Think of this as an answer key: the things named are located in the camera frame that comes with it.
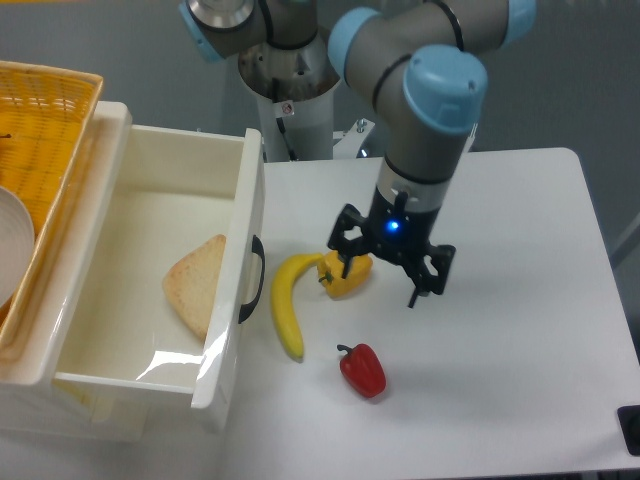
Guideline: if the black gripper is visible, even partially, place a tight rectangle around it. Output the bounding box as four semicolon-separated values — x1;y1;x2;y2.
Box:
327;172;456;308

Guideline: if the triangle toasted bread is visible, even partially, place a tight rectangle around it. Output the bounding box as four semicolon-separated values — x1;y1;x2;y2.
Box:
162;234;226;341

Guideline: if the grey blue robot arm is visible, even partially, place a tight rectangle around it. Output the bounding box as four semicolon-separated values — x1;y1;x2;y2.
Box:
179;1;537;297

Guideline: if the upper white drawer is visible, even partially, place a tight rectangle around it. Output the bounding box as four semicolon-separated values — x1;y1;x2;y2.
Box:
56;126;265;432

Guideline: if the white drawer cabinet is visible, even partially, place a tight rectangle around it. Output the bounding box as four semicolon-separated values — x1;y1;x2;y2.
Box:
1;101;148;441

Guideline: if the yellow bell pepper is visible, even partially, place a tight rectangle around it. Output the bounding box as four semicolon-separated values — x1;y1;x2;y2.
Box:
316;250;373;299

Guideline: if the yellow banana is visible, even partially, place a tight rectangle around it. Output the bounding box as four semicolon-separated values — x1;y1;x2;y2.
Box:
270;253;322;361

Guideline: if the red bell pepper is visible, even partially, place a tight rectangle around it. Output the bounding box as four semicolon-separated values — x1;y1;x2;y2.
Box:
336;343;387;399

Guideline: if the black device at table edge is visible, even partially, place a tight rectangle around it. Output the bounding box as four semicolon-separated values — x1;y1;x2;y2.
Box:
617;405;640;457

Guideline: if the yellow woven basket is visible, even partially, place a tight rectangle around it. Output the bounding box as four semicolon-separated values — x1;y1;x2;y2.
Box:
1;61;103;349

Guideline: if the white plate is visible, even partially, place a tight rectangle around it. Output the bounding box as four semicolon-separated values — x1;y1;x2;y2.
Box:
0;187;35;306

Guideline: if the white metal bracket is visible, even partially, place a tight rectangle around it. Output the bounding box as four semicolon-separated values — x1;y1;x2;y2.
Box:
332;118;384;160

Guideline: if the black drawer handle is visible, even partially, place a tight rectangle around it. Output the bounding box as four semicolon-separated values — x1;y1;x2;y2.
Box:
238;235;266;324

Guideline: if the black cable on pedestal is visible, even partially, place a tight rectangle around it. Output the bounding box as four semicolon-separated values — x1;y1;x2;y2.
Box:
271;77;300;162

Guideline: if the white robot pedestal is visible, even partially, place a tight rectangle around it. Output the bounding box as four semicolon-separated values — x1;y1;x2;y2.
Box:
238;35;341;163

